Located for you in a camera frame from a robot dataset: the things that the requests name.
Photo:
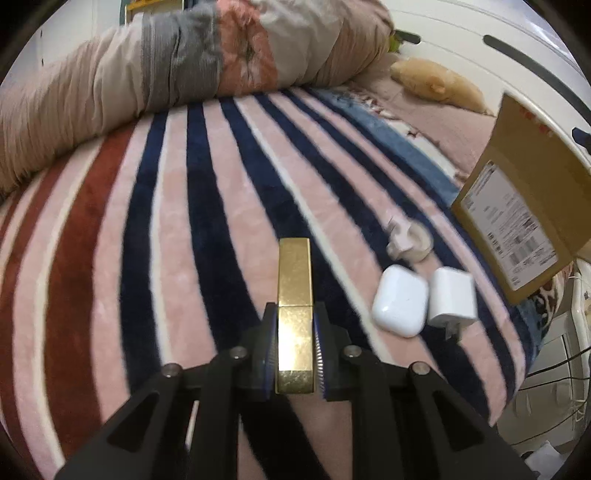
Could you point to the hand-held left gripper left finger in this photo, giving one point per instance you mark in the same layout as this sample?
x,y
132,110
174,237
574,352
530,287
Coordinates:
x,y
268,341

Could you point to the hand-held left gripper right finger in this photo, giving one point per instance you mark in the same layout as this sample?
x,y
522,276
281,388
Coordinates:
x,y
319,350

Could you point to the gold rectangular lipstick tube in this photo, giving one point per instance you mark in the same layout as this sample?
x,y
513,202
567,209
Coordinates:
x,y
294,314

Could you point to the white earbuds case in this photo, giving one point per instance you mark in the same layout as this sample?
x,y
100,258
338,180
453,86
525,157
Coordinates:
x,y
400,301

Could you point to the white charger plug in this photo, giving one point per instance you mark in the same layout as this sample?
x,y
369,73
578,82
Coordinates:
x,y
452,298

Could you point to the cardboard box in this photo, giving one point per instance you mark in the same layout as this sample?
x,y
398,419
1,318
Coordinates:
x,y
526,203

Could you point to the striped plush blanket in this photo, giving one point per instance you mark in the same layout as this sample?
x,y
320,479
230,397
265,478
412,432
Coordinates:
x,y
231,258

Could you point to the white drawer cabinet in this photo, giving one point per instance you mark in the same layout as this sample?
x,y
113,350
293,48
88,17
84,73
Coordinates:
x,y
551,387

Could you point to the pink bed sheet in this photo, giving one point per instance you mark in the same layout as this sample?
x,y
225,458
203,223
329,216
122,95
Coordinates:
x,y
429,120

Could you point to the pink grey quilt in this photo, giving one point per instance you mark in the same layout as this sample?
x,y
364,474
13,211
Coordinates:
x,y
175,69

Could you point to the beige plush toy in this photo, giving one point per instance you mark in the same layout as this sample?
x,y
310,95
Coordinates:
x,y
438,85

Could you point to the white wardrobe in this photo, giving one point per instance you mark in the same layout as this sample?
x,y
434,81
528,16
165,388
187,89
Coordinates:
x,y
489,50

